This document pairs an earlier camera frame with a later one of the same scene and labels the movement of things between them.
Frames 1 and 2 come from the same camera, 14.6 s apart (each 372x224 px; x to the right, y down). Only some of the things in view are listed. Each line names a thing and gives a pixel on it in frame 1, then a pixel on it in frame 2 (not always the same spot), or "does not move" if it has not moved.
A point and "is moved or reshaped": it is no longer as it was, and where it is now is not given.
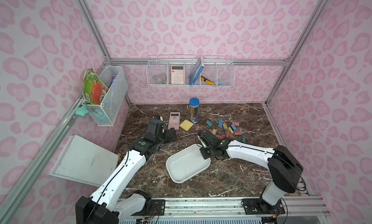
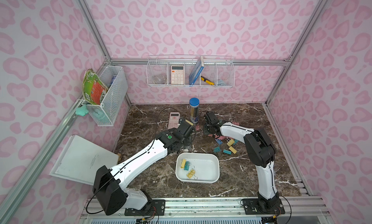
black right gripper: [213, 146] -> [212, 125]
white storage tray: [186, 163] is moved or reshaped
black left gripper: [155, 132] -> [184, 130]
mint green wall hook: [82, 110] does not move
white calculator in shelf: [177, 74] does not move
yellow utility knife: [206, 80] does not move
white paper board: [82, 161] does not move
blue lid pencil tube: [194, 103] does not move
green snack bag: [94, 89] does not move
